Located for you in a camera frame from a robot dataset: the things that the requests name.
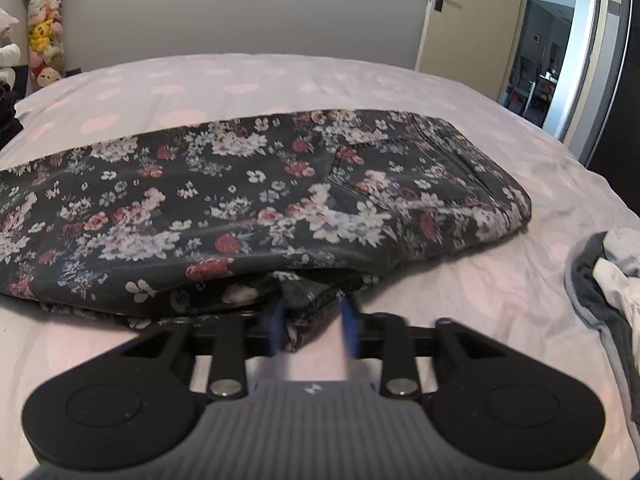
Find dark floral pants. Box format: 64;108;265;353
1;110;532;350

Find white grey clothes pile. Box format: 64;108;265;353
564;228;639;422

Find folded black clothes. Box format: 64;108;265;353
0;82;24;150

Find pink dotted bed sheet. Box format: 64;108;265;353
1;54;639;479

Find dark chair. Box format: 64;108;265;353
506;56;540;117

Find hanging plush toy organizer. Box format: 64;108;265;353
23;0;65;92

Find cream door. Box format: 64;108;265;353
416;0;527;101

